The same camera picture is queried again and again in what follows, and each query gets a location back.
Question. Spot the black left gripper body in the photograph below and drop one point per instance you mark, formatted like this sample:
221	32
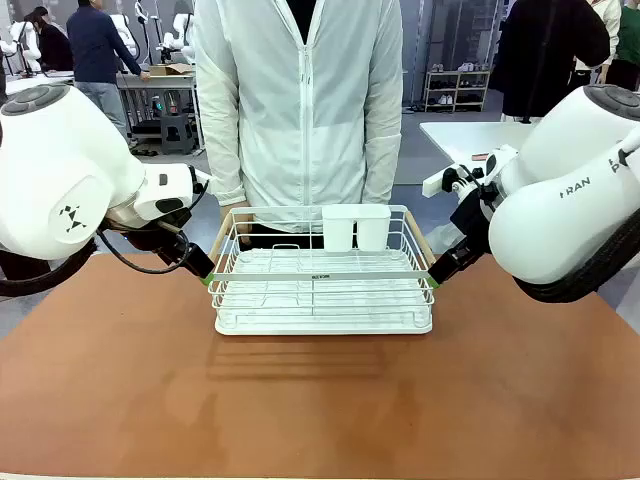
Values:
160	242

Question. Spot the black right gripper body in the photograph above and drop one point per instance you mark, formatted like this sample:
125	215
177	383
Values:
472	220

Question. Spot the white drain tray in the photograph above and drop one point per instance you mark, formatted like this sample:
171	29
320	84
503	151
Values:
320	327

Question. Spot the person's right forearm white sleeve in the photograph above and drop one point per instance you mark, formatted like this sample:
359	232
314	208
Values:
225	150

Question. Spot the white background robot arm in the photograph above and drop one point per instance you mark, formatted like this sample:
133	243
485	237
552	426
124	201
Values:
125	35
180	37
22	42

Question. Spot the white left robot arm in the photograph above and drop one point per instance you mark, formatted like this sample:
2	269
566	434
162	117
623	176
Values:
60	165

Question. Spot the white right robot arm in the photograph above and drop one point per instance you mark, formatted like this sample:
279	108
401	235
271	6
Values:
565	190

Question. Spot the person's left forearm white sleeve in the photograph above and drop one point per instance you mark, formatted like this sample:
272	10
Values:
384	150

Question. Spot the person's right hand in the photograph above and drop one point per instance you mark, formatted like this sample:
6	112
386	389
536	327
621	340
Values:
242	222

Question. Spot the white plastic bag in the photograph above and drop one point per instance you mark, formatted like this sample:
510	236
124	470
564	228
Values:
440	239

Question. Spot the small red flat object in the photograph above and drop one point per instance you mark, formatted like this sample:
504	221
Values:
480	156

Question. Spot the white plastic utensil holder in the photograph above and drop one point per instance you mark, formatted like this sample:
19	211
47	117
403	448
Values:
356	227

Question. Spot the grey step stool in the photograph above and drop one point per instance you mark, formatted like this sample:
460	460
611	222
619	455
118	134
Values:
177	132

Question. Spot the black case under table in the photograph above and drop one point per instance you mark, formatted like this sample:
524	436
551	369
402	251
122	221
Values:
146	129

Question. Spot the wooden shoe rack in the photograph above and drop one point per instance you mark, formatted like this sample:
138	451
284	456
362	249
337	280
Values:
457	91

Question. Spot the white sneakers pair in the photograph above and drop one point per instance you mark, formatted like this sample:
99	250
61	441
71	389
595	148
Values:
472	66

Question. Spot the white background work table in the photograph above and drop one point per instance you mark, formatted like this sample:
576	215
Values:
160	82

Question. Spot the open cardboard box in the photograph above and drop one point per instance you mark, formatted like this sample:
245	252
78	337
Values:
170	69

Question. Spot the person in white jacket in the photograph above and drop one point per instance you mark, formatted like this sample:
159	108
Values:
300	125

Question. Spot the person in black coat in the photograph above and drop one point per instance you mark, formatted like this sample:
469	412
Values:
545	55

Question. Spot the person in navy sweater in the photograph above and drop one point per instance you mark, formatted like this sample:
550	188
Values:
97	45

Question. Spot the dark-haired person in black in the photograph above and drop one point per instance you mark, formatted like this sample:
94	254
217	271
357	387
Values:
52	45

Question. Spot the person in green sweater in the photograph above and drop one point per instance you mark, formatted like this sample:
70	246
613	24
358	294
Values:
627	50

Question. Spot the person in cream jacket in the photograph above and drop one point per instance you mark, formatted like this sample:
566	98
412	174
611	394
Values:
611	25

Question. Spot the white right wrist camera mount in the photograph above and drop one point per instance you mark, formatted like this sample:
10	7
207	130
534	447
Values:
435	184

